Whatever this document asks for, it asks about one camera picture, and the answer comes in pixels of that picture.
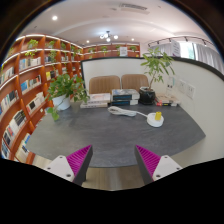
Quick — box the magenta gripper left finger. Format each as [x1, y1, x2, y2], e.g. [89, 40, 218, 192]
[45, 145, 93, 186]

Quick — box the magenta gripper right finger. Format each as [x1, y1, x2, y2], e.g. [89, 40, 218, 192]
[134, 145, 182, 185]

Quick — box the white round power socket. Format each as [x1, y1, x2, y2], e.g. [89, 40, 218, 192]
[147, 112, 164, 127]

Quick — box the white book stack left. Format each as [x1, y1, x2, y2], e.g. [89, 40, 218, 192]
[80, 93, 111, 108]

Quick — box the pothos plant in white pot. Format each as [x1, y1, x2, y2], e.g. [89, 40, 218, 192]
[45, 74, 89, 121]

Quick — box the left tan chair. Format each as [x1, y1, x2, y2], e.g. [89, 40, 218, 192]
[89, 75, 120, 94]

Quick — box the tan chair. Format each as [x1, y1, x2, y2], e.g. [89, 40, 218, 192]
[89, 75, 120, 94]
[121, 74, 149, 91]

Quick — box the right tan chair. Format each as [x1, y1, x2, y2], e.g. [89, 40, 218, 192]
[121, 74, 149, 91]

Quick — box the tall plant in black pot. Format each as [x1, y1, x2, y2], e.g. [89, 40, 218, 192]
[139, 47, 175, 105]

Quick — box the orange wooden bookshelf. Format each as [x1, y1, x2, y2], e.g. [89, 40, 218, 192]
[0, 34, 83, 164]

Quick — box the white curtain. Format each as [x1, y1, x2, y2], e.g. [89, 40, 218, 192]
[158, 41, 224, 75]

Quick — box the ceiling chandelier lamp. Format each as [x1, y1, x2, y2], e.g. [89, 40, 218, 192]
[99, 31, 119, 42]

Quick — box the books stack by wall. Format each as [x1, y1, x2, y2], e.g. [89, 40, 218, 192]
[155, 94, 180, 106]

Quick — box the white power cable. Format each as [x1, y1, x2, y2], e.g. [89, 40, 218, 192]
[107, 105, 150, 119]

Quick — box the white wall outlet panel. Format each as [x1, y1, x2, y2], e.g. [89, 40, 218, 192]
[178, 80, 195, 99]

